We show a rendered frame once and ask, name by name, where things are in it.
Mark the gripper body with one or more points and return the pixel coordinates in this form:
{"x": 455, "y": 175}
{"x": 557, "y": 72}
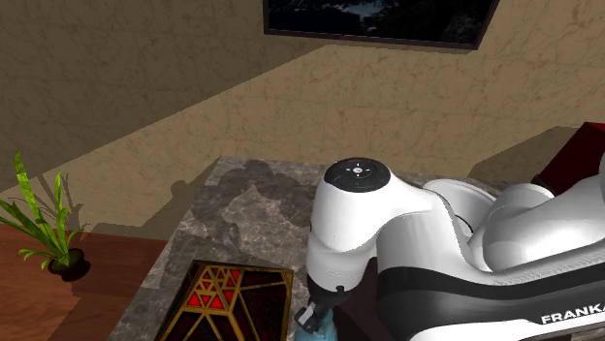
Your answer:
{"x": 324, "y": 312}

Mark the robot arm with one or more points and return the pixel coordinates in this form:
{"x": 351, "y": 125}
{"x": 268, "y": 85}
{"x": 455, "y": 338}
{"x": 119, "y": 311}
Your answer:
{"x": 354, "y": 222}

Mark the light blue thing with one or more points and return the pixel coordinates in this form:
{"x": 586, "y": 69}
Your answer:
{"x": 326, "y": 333}

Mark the red gold patterned box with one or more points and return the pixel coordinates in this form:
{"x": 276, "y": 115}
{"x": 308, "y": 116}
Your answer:
{"x": 227, "y": 307}

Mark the grey marble top table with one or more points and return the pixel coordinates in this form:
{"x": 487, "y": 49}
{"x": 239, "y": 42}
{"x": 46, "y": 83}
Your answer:
{"x": 245, "y": 222}

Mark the green potted plant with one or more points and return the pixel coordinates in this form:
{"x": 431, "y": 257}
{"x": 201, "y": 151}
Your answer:
{"x": 47, "y": 226}

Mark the dark red block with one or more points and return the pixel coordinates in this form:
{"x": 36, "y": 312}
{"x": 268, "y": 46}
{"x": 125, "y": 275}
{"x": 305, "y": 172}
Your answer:
{"x": 574, "y": 156}

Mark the dark framed wall picture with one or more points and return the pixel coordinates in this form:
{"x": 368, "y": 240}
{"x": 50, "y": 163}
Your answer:
{"x": 378, "y": 16}

